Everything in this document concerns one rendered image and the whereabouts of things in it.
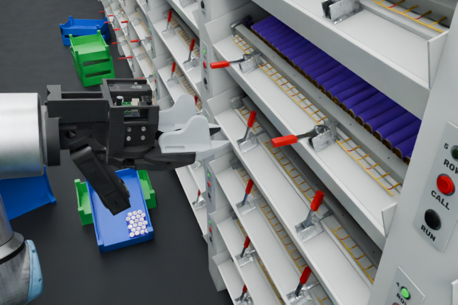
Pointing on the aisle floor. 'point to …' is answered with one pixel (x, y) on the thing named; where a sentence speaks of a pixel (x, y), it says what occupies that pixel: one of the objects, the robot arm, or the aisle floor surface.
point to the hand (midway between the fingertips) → (214, 140)
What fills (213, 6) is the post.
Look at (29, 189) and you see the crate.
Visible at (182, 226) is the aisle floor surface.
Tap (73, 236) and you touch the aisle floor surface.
